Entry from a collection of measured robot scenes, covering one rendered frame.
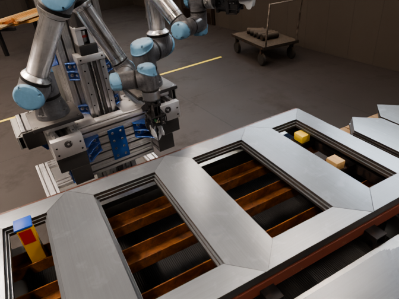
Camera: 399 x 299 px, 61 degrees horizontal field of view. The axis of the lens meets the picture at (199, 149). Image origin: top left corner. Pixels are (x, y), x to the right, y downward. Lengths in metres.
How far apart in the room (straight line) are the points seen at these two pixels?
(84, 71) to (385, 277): 1.47
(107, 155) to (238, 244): 0.95
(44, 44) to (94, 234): 0.72
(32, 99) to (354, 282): 1.30
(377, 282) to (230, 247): 0.43
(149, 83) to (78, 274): 0.76
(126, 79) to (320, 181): 0.86
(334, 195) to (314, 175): 0.13
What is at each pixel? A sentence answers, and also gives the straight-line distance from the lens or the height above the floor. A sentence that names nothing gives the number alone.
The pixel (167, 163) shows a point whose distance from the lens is 1.50.
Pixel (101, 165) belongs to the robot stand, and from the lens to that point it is 1.83.
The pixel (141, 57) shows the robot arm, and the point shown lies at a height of 1.20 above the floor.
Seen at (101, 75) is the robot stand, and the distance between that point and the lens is 1.80.
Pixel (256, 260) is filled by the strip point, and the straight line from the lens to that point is 1.08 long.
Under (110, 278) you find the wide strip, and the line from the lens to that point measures 1.11.
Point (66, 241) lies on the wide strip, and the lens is 1.27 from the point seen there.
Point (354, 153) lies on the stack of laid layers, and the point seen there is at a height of 0.84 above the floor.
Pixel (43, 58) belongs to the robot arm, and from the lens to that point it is 1.45.
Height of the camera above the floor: 1.69
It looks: 32 degrees down
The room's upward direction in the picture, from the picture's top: 6 degrees counter-clockwise
